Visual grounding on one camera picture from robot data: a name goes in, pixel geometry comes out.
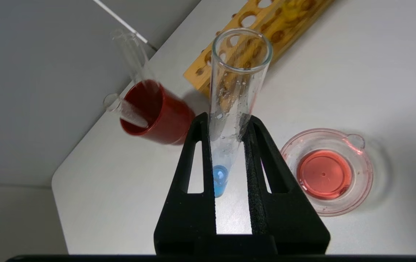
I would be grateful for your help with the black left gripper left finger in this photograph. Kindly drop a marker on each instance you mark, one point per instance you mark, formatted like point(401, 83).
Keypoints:
point(186, 225)

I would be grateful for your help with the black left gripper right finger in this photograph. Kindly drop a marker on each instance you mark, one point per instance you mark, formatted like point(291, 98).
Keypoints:
point(284, 225)

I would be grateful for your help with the test tube with blue pigment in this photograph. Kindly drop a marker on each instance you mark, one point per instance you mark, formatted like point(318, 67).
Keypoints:
point(219, 178)

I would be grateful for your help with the test tube with red pigment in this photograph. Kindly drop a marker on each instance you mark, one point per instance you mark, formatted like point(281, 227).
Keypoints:
point(128, 111)

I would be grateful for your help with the empty glass test tube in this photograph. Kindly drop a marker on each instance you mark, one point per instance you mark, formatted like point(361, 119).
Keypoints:
point(135, 58)

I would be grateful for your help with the wooden test tube rack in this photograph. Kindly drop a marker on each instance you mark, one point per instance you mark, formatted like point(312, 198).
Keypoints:
point(284, 22)

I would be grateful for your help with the clear glass dish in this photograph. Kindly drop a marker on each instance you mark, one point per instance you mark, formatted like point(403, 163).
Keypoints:
point(324, 174)

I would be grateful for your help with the dark red cup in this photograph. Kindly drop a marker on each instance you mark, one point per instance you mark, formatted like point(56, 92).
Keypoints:
point(171, 116)

